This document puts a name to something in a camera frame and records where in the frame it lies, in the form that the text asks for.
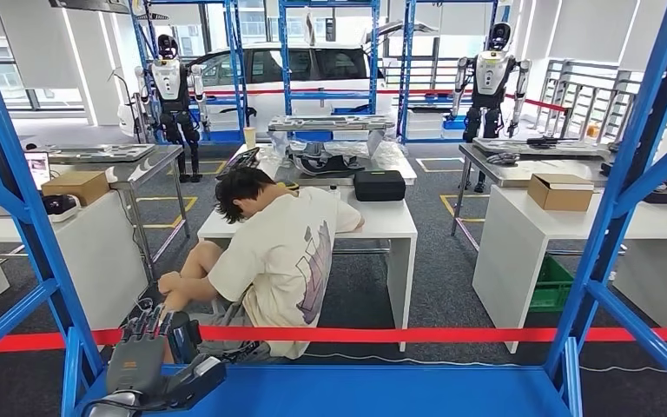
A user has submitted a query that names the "grey spare robot hand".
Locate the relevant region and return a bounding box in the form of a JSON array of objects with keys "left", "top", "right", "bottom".
[{"left": 485, "top": 150, "right": 522, "bottom": 168}]

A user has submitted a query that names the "black hard case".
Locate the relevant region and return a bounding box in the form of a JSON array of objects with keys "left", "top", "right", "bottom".
[{"left": 352, "top": 169, "right": 407, "bottom": 203}]

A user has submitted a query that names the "grey fixture tray on stand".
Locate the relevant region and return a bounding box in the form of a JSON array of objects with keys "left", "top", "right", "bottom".
[{"left": 267, "top": 113, "right": 397, "bottom": 160}]

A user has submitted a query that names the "white metal railing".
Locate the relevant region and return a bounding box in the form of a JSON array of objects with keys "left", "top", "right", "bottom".
[{"left": 534, "top": 56, "right": 646, "bottom": 146}]

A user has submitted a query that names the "small white desk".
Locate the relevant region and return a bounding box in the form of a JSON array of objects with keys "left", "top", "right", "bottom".
[{"left": 196, "top": 183, "right": 419, "bottom": 353}]

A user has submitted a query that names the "brown cardboard box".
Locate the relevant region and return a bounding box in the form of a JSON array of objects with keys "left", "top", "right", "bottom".
[
  {"left": 40, "top": 169, "right": 112, "bottom": 208},
  {"left": 526, "top": 171, "right": 596, "bottom": 213}
]

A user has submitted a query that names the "black white headset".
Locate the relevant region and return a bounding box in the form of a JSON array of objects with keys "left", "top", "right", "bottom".
[{"left": 41, "top": 193, "right": 82, "bottom": 224}]

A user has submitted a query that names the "black handheld tool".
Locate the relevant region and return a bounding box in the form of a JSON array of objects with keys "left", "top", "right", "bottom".
[{"left": 525, "top": 136, "right": 580, "bottom": 147}]

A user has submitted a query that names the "white car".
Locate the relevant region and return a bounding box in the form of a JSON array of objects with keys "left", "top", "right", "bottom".
[{"left": 186, "top": 40, "right": 396, "bottom": 137}]

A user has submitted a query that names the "thin white floor cable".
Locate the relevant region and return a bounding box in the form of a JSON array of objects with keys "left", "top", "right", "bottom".
[{"left": 303, "top": 351, "right": 667, "bottom": 374}]

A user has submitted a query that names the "long white desk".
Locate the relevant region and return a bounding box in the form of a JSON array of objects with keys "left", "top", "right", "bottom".
[
  {"left": 0, "top": 189, "right": 150, "bottom": 335},
  {"left": 471, "top": 183, "right": 667, "bottom": 355}
]

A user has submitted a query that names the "black chrome barrier post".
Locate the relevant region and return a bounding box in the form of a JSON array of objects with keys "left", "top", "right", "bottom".
[{"left": 166, "top": 309, "right": 203, "bottom": 366}]

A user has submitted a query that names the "black keyboard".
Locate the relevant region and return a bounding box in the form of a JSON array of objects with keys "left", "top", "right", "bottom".
[{"left": 215, "top": 146, "right": 262, "bottom": 182}]

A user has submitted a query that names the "green plastic crate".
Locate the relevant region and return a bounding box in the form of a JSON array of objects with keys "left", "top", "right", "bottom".
[{"left": 528, "top": 252, "right": 576, "bottom": 314}]

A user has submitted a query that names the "black white humanoid robot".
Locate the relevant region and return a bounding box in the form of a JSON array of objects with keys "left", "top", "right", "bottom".
[
  {"left": 133, "top": 33, "right": 212, "bottom": 185},
  {"left": 449, "top": 21, "right": 534, "bottom": 195}
]

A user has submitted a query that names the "tall blue storage rack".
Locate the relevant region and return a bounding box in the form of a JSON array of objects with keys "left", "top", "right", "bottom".
[
  {"left": 129, "top": 0, "right": 250, "bottom": 146},
  {"left": 394, "top": 0, "right": 511, "bottom": 146},
  {"left": 276, "top": 0, "right": 382, "bottom": 142}
]

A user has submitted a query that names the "blue steel shelf rack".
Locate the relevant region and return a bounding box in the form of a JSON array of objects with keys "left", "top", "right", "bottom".
[{"left": 0, "top": 0, "right": 667, "bottom": 417}]

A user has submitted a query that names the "black car trim part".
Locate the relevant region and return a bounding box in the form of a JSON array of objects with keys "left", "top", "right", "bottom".
[{"left": 289, "top": 141, "right": 367, "bottom": 177}]

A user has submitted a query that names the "ceiling mounted grey panel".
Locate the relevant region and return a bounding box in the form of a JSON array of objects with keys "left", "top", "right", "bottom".
[{"left": 48, "top": 0, "right": 131, "bottom": 16}]

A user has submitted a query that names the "white table with plastic wrap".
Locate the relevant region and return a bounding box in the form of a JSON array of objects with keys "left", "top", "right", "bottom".
[{"left": 226, "top": 140, "right": 419, "bottom": 188}]

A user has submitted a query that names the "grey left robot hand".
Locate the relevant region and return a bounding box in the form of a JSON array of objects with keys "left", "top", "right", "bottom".
[{"left": 105, "top": 306, "right": 175, "bottom": 399}]

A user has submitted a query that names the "flat grey fixture plate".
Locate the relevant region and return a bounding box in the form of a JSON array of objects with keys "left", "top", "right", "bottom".
[
  {"left": 471, "top": 136, "right": 614, "bottom": 160},
  {"left": 48, "top": 142, "right": 157, "bottom": 164}
]

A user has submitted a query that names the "seated person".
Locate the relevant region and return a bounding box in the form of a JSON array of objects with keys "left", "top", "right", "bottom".
[{"left": 157, "top": 166, "right": 367, "bottom": 366}]

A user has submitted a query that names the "open laptop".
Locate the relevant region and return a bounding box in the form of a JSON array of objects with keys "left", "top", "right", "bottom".
[{"left": 22, "top": 149, "right": 53, "bottom": 192}]

